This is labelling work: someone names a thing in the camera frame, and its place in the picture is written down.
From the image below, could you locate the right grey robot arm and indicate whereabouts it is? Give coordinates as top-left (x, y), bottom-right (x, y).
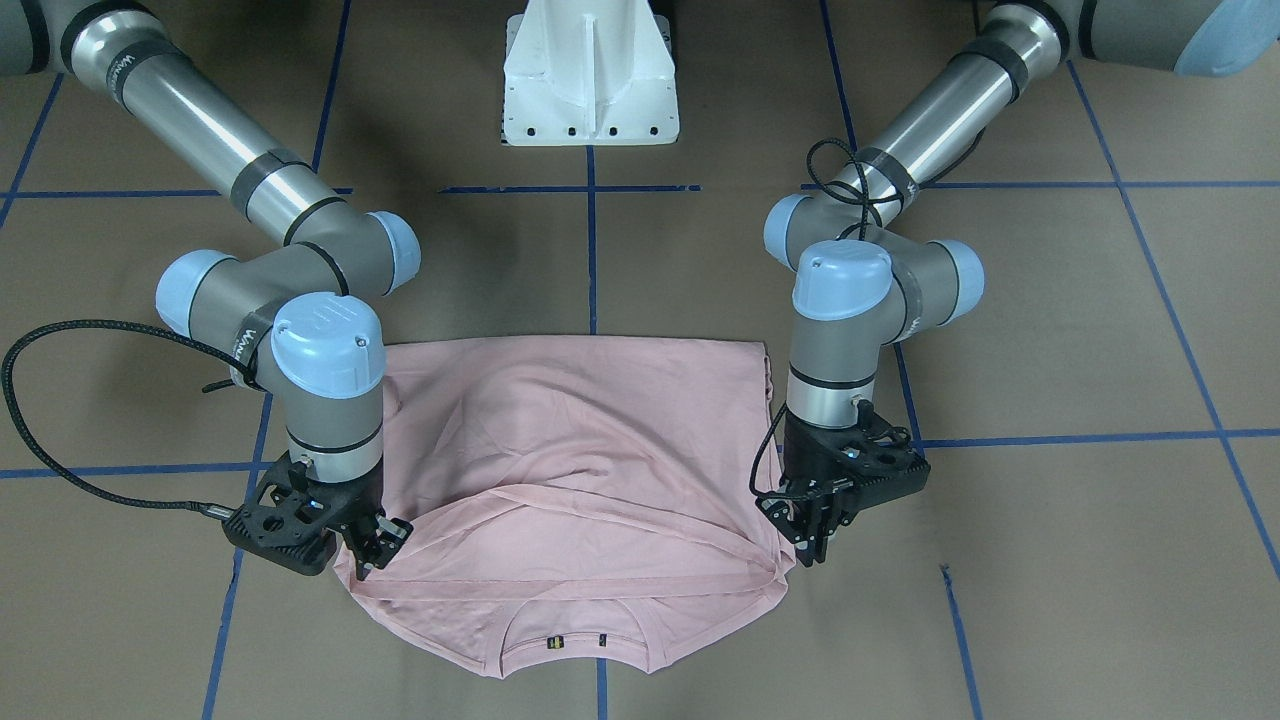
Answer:
top-left (3, 1), bottom-right (421, 580)

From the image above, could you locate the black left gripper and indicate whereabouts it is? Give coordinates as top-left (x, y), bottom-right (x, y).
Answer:
top-left (758, 400), bottom-right (931, 564)

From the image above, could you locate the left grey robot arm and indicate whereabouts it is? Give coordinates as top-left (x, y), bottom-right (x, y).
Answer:
top-left (763, 1), bottom-right (1277, 446)

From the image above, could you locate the pink Snoopy t-shirt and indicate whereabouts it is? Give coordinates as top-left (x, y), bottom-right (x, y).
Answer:
top-left (333, 334), bottom-right (796, 678)

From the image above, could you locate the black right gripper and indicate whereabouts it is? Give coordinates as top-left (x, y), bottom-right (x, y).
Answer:
top-left (221, 455), bottom-right (413, 582)

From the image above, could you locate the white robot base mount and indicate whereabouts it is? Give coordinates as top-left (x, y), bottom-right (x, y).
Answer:
top-left (500, 1), bottom-right (681, 147)

